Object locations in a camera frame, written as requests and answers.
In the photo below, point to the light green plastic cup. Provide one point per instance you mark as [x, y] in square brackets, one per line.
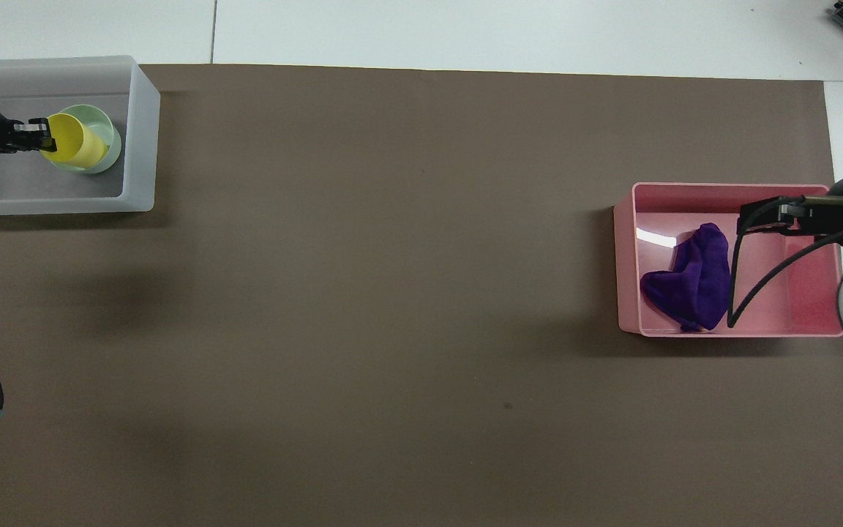
[110, 128]

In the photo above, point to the translucent white plastic bin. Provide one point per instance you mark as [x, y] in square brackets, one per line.
[41, 192]

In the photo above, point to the pink plastic bin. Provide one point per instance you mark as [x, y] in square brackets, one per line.
[758, 256]

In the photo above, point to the yellow plastic cup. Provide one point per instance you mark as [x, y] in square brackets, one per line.
[74, 143]

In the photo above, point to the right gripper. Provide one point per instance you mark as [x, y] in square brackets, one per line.
[835, 208]

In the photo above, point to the purple cloth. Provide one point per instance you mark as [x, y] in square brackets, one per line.
[699, 278]

